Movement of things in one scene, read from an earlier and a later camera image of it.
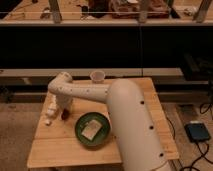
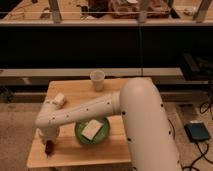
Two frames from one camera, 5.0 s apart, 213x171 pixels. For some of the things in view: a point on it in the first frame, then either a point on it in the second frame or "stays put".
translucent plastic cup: x=97 y=77 stays put
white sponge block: x=91 y=129 stays put
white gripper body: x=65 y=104 to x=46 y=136
